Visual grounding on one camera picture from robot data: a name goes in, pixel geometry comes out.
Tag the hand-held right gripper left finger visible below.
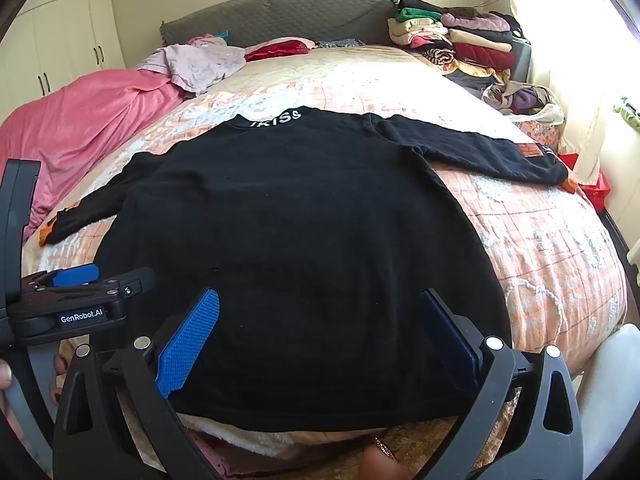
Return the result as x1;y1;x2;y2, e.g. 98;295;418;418
52;287;221;480

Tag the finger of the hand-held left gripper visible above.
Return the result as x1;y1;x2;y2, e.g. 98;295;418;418
50;262;101;288
97;267;157;306

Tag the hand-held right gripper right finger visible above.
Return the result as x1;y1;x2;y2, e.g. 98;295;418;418
419;287;586;480

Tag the black sweater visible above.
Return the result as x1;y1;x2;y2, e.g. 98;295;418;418
39;106;581;433

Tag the cloth bag of clothes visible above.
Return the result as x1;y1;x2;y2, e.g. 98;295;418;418
482;82;566;127

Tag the pile of folded clothes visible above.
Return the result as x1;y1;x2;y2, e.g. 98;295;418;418
387;0;531;86

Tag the orange white tufted blanket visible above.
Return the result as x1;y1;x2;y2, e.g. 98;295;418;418
22;45;628;461

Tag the pink pillow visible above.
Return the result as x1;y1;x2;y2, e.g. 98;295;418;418
0;67;186;241

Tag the beige fleece bed sheet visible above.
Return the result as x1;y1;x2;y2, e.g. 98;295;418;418
180;407;506;480

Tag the red box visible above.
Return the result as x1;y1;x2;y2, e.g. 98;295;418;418
556;152;613;213

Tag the lilac garment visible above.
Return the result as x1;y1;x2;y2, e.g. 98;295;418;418
137;35;247;96

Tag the white wardrobe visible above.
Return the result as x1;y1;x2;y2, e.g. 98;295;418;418
0;0;127;126

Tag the red garment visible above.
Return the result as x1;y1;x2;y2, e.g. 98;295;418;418
245;37;317;63

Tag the green white cloth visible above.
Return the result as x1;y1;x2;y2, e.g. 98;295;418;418
614;96;640;132

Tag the light curtain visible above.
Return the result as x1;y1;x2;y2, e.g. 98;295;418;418
505;0;640;186

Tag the dark patterned garment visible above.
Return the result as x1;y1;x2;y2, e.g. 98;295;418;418
315;37;367;51

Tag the grey padded headboard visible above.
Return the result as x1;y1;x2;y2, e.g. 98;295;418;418
160;0;401;54

